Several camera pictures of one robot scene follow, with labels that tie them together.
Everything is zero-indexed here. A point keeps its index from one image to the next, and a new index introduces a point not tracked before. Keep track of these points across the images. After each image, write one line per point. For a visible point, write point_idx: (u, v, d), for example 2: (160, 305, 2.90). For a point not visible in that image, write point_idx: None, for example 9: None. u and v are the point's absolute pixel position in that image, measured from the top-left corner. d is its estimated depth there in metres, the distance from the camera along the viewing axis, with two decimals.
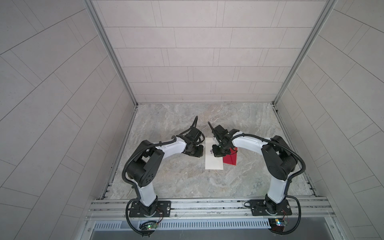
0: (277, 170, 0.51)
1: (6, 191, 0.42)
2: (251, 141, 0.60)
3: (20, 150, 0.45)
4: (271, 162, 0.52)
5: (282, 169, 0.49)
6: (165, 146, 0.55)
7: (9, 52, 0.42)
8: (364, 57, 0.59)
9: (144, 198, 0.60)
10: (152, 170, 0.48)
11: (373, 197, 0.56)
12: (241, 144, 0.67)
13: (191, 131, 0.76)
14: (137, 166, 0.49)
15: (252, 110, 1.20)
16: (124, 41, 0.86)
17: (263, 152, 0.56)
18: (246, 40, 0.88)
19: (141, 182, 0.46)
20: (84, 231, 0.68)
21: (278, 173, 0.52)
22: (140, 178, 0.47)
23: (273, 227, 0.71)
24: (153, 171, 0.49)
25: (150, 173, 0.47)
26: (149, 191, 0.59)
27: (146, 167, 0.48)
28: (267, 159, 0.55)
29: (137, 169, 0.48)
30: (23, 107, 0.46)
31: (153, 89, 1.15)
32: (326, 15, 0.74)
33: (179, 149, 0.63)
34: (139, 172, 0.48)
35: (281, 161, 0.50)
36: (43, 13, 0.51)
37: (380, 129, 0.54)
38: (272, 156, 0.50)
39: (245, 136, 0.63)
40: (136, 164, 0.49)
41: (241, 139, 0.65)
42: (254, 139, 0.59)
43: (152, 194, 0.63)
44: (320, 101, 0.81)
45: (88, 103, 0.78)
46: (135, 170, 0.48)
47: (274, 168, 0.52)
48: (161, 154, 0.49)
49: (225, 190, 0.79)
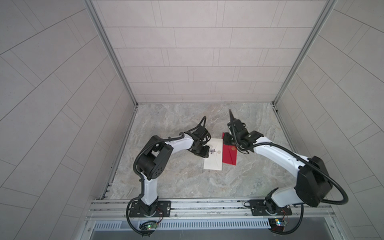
0: (309, 197, 0.45)
1: (6, 191, 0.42)
2: (282, 156, 0.51)
3: (20, 150, 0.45)
4: (303, 187, 0.45)
5: (318, 197, 0.42)
6: (174, 142, 0.57)
7: (10, 52, 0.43)
8: (364, 57, 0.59)
9: (147, 196, 0.61)
10: (161, 163, 0.50)
11: (374, 197, 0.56)
12: (266, 152, 0.57)
13: (198, 129, 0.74)
14: (147, 159, 0.51)
15: (252, 110, 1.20)
16: (124, 41, 0.86)
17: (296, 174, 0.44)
18: (246, 41, 0.88)
19: (151, 175, 0.49)
20: (84, 231, 0.68)
21: (309, 199, 0.46)
22: (150, 171, 0.49)
23: (273, 227, 0.71)
24: (162, 165, 0.51)
25: (159, 166, 0.50)
26: (150, 191, 0.59)
27: (156, 160, 0.50)
28: (299, 183, 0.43)
29: (147, 162, 0.51)
30: (23, 108, 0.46)
31: (153, 89, 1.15)
32: (327, 14, 0.74)
33: (186, 145, 0.65)
34: (149, 165, 0.50)
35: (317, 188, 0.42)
36: (43, 13, 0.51)
37: (379, 129, 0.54)
38: (308, 182, 0.43)
39: (275, 148, 0.53)
40: (147, 157, 0.52)
41: (268, 151, 0.55)
42: (287, 154, 0.50)
43: (154, 194, 0.64)
44: (320, 101, 0.81)
45: (88, 103, 0.78)
46: (146, 163, 0.51)
47: (305, 193, 0.46)
48: (169, 150, 0.50)
49: (225, 190, 0.79)
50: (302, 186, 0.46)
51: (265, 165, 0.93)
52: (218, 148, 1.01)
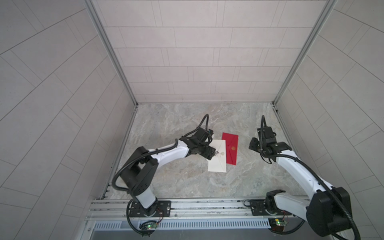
0: (319, 224, 0.42)
1: (6, 191, 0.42)
2: (304, 174, 0.48)
3: (20, 150, 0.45)
4: (317, 214, 0.42)
5: (329, 227, 0.39)
6: (163, 154, 0.52)
7: (9, 52, 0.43)
8: (364, 57, 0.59)
9: (141, 203, 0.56)
10: (145, 180, 0.45)
11: (374, 198, 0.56)
12: (287, 164, 0.55)
13: (197, 133, 0.69)
14: (131, 174, 0.47)
15: (252, 110, 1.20)
16: (124, 41, 0.86)
17: (313, 199, 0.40)
18: (246, 41, 0.88)
19: (134, 192, 0.44)
20: (84, 231, 0.68)
21: (318, 226, 0.42)
22: (132, 188, 0.45)
23: (273, 227, 0.71)
24: (145, 181, 0.46)
25: (143, 182, 0.45)
26: (145, 197, 0.58)
27: (139, 176, 0.45)
28: (313, 209, 0.43)
29: (129, 177, 0.46)
30: (23, 108, 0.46)
31: (153, 89, 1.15)
32: (327, 14, 0.74)
33: (180, 154, 0.59)
34: (132, 181, 0.45)
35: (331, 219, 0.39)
36: (43, 13, 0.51)
37: (379, 129, 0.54)
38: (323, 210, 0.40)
39: (299, 164, 0.51)
40: (130, 172, 0.47)
41: (291, 164, 0.53)
42: (309, 175, 0.47)
43: (151, 197, 0.62)
44: (320, 101, 0.81)
45: (88, 103, 0.78)
46: (128, 178, 0.46)
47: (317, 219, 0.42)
48: (153, 166, 0.45)
49: (225, 190, 0.79)
50: (315, 212, 0.43)
51: (265, 165, 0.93)
52: (221, 150, 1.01)
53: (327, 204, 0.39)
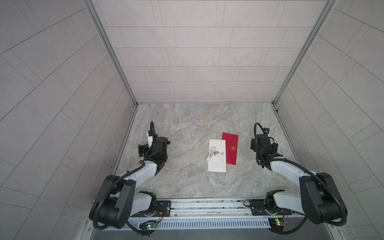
0: (313, 211, 0.43)
1: (6, 191, 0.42)
2: (292, 169, 0.53)
3: (20, 150, 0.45)
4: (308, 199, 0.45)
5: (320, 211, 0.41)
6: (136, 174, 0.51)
7: (9, 52, 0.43)
8: (364, 57, 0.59)
9: (138, 208, 0.56)
10: (126, 205, 0.42)
11: (373, 197, 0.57)
12: (278, 168, 0.61)
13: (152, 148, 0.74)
14: (108, 207, 0.42)
15: (252, 110, 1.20)
16: (124, 41, 0.86)
17: (301, 184, 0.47)
18: (246, 41, 0.88)
19: (117, 225, 0.40)
20: (84, 231, 0.68)
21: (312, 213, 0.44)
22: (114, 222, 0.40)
23: (273, 227, 0.71)
24: (128, 205, 0.43)
25: (126, 206, 0.42)
26: (140, 202, 0.56)
27: (118, 203, 0.42)
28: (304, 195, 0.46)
29: (108, 211, 0.42)
30: (23, 108, 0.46)
31: (153, 89, 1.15)
32: (327, 14, 0.74)
33: (150, 173, 0.59)
34: (112, 214, 0.41)
35: (320, 201, 0.42)
36: (43, 12, 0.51)
37: (380, 129, 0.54)
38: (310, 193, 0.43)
39: (287, 163, 0.57)
40: (107, 206, 0.43)
41: (281, 164, 0.59)
42: (298, 169, 0.52)
43: (146, 198, 0.61)
44: (320, 101, 0.81)
45: (88, 103, 0.78)
46: (107, 213, 0.41)
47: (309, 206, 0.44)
48: (132, 185, 0.44)
49: (225, 190, 0.79)
50: (307, 199, 0.45)
51: None
52: (221, 150, 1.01)
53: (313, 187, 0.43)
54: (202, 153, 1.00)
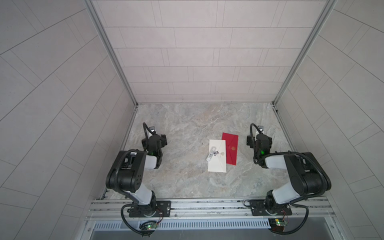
0: (298, 182, 0.48)
1: (6, 191, 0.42)
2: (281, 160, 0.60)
3: (20, 150, 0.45)
4: (293, 174, 0.50)
5: (303, 178, 0.46)
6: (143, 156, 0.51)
7: (9, 52, 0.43)
8: (364, 57, 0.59)
9: (140, 199, 0.59)
10: (140, 171, 0.49)
11: (373, 197, 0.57)
12: (272, 164, 0.67)
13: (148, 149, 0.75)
14: (123, 173, 0.47)
15: (252, 110, 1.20)
16: (124, 41, 0.86)
17: (287, 163, 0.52)
18: (246, 41, 0.88)
19: (133, 188, 0.45)
20: (84, 231, 0.68)
21: (298, 186, 0.48)
22: (131, 184, 0.45)
23: (273, 227, 0.71)
24: (140, 172, 0.49)
25: (139, 173, 0.48)
26: (143, 193, 0.58)
27: (134, 168, 0.48)
28: (291, 173, 0.51)
29: (123, 176, 0.46)
30: (22, 108, 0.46)
31: (153, 89, 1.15)
32: (327, 14, 0.74)
33: (152, 162, 0.65)
34: (128, 178, 0.46)
35: (303, 172, 0.47)
36: (43, 13, 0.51)
37: (380, 129, 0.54)
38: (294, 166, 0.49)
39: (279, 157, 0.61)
40: (121, 172, 0.47)
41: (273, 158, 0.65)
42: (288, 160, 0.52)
43: (148, 193, 0.63)
44: (320, 101, 0.81)
45: (88, 103, 0.78)
46: (122, 178, 0.46)
47: (295, 179, 0.49)
48: (143, 155, 0.51)
49: (225, 190, 0.79)
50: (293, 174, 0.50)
51: None
52: (221, 150, 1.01)
53: (296, 162, 0.49)
54: (202, 154, 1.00)
